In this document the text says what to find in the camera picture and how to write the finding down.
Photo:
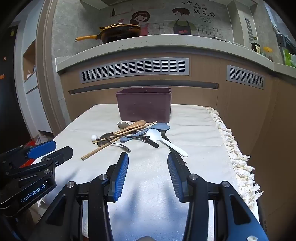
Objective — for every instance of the jar with yellow lid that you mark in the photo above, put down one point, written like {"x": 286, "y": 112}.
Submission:
{"x": 267, "y": 54}

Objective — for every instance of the wooden chopstick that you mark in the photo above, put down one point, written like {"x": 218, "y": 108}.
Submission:
{"x": 151, "y": 123}
{"x": 97, "y": 150}

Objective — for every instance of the cartoon wall poster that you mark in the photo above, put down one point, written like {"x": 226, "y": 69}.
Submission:
{"x": 161, "y": 14}

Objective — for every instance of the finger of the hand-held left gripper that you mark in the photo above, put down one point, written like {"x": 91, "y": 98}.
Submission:
{"x": 41, "y": 147}
{"x": 61, "y": 155}

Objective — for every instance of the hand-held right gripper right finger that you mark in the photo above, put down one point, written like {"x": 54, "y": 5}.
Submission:
{"x": 174, "y": 176}

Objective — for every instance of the green plastic item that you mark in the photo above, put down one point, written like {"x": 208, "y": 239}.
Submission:
{"x": 289, "y": 58}

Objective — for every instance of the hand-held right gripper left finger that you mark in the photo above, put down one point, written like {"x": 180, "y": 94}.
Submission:
{"x": 121, "y": 176}

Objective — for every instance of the narrow wall vent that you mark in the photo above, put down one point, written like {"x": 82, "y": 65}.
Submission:
{"x": 248, "y": 27}

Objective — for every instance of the white plastic spoon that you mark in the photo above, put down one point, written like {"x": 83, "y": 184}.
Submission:
{"x": 153, "y": 134}

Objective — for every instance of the short grey vent grille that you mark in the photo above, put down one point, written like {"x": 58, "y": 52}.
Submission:
{"x": 245, "y": 76}

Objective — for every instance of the blue-grey plastic spoon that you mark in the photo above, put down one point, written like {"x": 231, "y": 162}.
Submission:
{"x": 161, "y": 126}

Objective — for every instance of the long grey vent grille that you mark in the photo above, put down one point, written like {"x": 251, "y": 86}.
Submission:
{"x": 134, "y": 69}

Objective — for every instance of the wooden kitchen cabinet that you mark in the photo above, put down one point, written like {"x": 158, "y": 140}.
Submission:
{"x": 201, "y": 97}

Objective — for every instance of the dark sauce bottle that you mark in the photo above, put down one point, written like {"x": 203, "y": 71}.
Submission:
{"x": 256, "y": 48}

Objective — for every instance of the maroon plastic utensil container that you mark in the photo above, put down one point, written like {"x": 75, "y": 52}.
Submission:
{"x": 143, "y": 106}

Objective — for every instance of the cream fringed tablecloth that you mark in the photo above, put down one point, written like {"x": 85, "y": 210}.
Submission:
{"x": 196, "y": 129}

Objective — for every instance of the wooden spoon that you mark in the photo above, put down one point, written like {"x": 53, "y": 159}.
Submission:
{"x": 139, "y": 123}

